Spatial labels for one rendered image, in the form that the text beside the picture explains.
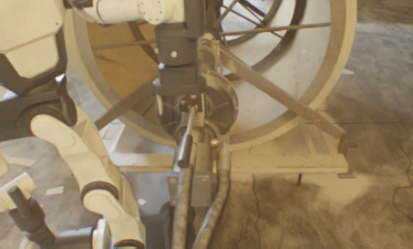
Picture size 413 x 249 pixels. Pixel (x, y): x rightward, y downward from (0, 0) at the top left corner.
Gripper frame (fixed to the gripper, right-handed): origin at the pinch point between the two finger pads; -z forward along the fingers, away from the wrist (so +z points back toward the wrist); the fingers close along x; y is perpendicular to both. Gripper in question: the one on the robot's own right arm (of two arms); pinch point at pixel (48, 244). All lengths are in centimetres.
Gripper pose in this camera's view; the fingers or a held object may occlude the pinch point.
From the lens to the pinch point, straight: 124.2
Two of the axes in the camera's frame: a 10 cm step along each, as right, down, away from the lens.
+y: 6.3, -4.8, 6.1
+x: 7.3, 0.8, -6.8
